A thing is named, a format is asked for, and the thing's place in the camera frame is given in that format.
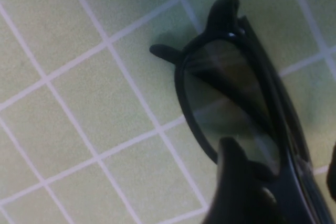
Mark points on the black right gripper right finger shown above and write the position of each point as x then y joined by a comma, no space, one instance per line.
333,174

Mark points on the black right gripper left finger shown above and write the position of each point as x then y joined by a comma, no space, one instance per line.
236,190

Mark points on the black-framed glasses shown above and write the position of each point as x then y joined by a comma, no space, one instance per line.
223,16

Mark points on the green white-checked tablecloth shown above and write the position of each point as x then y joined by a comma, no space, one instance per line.
78,90

